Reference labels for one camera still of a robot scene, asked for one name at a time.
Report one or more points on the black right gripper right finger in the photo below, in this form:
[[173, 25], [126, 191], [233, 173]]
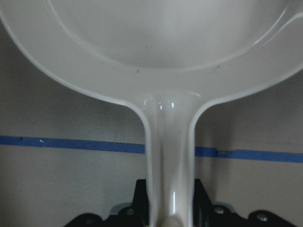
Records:
[[202, 206]]

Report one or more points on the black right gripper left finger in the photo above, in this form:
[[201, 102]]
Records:
[[140, 203]]

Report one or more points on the beige plastic dustpan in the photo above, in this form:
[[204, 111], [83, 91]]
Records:
[[167, 60]]

